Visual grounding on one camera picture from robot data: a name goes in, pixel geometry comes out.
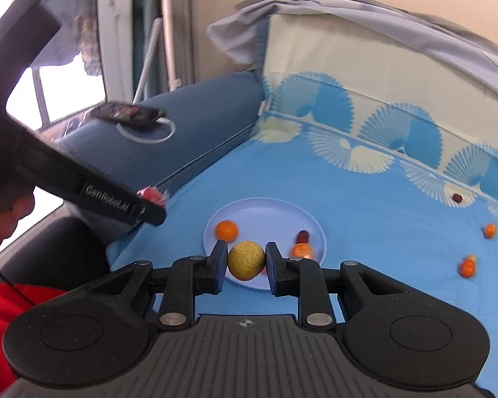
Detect blue padded bed rail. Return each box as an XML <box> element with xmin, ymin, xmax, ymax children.
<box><xmin>37</xmin><ymin>72</ymin><xmax>264</xmax><ymax>202</ymax></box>

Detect white pipe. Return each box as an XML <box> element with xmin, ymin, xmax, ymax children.
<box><xmin>161</xmin><ymin>0</ymin><xmax>182</xmax><ymax>91</ymax></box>

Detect plaid hanging clothes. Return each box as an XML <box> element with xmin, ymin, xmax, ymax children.
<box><xmin>8</xmin><ymin>0</ymin><xmax>105</xmax><ymax>76</ymax></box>

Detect person's left hand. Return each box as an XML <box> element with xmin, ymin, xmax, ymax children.
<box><xmin>0</xmin><ymin>194</ymin><xmax>36</xmax><ymax>268</ymax></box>

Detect black phone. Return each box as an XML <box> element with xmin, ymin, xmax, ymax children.
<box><xmin>86</xmin><ymin>101</ymin><xmax>167</xmax><ymax>126</ymax></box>

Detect large orange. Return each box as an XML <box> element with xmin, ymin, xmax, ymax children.
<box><xmin>215</xmin><ymin>220</ymin><xmax>238</xmax><ymax>243</ymax></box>

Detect grey curtain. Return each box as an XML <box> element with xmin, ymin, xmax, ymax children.
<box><xmin>178</xmin><ymin>0</ymin><xmax>197</xmax><ymax>88</ymax></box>

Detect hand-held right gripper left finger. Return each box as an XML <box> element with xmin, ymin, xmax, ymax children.
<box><xmin>82</xmin><ymin>239</ymin><xmax>229</xmax><ymax>332</ymax></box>

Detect person's red clothing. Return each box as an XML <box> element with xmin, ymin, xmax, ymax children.
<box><xmin>0</xmin><ymin>281</ymin><xmax>73</xmax><ymax>398</ymax></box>

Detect light purple plate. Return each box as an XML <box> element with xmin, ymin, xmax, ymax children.
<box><xmin>203</xmin><ymin>198</ymin><xmax>328</xmax><ymax>292</ymax></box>

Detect braided metal hose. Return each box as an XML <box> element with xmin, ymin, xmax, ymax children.
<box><xmin>132</xmin><ymin>17</ymin><xmax>164</xmax><ymax>105</ymax></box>

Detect grey blanket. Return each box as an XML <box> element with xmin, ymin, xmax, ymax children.
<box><xmin>207</xmin><ymin>0</ymin><xmax>498</xmax><ymax>106</ymax></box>

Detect blue fan-print bedsheet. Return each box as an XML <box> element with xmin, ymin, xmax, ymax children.
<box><xmin>106</xmin><ymin>12</ymin><xmax>498</xmax><ymax>386</ymax></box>

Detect white window frame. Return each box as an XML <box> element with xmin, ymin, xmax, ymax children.
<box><xmin>97</xmin><ymin>0</ymin><xmax>134</xmax><ymax>105</ymax></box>

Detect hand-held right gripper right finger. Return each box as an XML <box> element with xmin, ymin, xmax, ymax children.
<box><xmin>266</xmin><ymin>241</ymin><xmax>405</xmax><ymax>328</ymax></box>

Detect white charging cable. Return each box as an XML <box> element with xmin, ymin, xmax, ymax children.
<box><xmin>116</xmin><ymin>117</ymin><xmax>177</xmax><ymax>145</ymax></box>

